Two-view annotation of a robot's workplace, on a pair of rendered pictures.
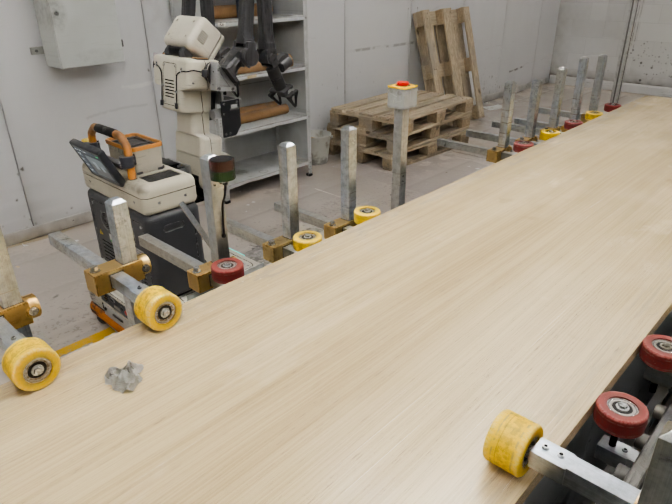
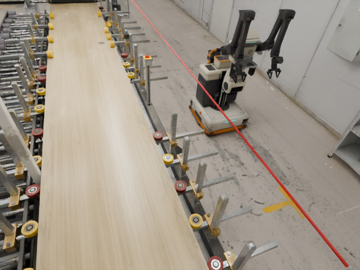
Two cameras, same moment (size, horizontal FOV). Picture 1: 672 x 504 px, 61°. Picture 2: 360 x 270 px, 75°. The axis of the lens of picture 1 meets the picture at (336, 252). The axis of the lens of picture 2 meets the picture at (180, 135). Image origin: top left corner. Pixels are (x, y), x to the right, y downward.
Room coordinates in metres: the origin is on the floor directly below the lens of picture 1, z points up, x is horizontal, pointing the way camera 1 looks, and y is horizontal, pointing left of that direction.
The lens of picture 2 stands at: (2.99, -1.97, 2.17)
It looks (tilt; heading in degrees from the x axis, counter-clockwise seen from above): 43 degrees down; 112
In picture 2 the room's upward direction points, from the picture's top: 5 degrees clockwise
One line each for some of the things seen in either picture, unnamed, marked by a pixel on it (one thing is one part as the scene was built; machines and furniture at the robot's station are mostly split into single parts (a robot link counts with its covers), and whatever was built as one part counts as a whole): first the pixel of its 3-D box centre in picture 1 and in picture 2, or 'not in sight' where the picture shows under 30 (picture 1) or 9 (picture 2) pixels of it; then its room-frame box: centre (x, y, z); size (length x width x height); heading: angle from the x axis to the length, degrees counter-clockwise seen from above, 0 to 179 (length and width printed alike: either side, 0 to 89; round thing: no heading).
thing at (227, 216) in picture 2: (553, 127); (222, 218); (3.00, -1.16, 0.80); 0.43 x 0.03 x 0.04; 47
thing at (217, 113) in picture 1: (212, 108); (242, 67); (2.64, 0.56, 0.99); 0.28 x 0.16 x 0.22; 46
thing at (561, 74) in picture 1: (554, 118); (198, 186); (2.79, -1.07, 0.90); 0.04 x 0.04 x 0.48; 47
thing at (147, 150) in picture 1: (135, 153); (223, 61); (2.35, 0.84, 0.87); 0.23 x 0.15 x 0.11; 46
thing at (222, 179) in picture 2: (532, 130); (205, 184); (2.82, -0.98, 0.83); 0.43 x 0.03 x 0.04; 47
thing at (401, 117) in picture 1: (399, 172); (148, 85); (1.89, -0.22, 0.93); 0.05 x 0.05 x 0.45; 47
